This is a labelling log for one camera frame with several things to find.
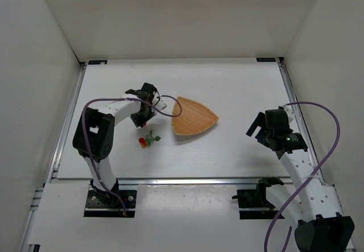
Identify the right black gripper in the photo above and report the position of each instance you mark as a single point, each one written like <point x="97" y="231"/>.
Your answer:
<point x="261" y="132"/>

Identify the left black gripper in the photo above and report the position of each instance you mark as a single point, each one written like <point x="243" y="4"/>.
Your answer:
<point x="141" y="118"/>

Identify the cherry sprig with green leaves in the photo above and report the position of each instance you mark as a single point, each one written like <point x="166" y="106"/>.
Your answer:
<point x="148" y="139"/>

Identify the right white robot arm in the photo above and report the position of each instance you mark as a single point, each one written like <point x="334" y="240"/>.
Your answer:
<point x="317" y="224"/>

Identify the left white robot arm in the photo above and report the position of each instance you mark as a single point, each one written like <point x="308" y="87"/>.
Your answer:
<point x="94" y="135"/>

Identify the woven triangular fruit basket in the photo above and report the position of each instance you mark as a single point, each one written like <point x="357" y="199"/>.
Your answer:
<point x="192" y="117"/>

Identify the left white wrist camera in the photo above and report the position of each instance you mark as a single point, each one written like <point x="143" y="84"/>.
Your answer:
<point x="159" y="103"/>

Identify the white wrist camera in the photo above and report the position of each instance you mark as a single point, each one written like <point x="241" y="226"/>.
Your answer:
<point x="159" y="103"/>
<point x="290" y="113"/>

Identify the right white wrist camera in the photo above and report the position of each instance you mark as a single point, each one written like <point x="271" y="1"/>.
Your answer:
<point x="290" y="113"/>

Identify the front aluminium frame rail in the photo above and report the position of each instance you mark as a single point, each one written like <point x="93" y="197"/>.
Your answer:
<point x="189" y="181"/>

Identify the aluminium frame rail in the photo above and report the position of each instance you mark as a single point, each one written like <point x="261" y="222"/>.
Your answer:
<point x="297" y="110"/>
<point x="189" y="181"/>
<point x="54" y="161"/>

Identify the left dark corner bracket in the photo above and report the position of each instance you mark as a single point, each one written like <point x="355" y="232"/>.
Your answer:
<point x="97" y="62"/>

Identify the dark corner bracket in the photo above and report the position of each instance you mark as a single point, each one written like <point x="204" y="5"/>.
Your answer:
<point x="266" y="59"/>
<point x="97" y="62"/>

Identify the right dark corner bracket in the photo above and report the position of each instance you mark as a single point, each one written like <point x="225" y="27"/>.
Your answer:
<point x="266" y="59"/>

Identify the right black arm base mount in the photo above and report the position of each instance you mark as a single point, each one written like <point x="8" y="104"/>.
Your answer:
<point x="253" y="204"/>

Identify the right aluminium frame rail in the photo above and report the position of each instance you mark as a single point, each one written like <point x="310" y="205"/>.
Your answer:
<point x="297" y="110"/>

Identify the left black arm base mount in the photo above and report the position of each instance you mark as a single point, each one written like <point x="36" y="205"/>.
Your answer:
<point x="94" y="207"/>

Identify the left aluminium frame rail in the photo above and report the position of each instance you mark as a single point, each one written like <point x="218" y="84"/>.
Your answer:
<point x="54" y="161"/>

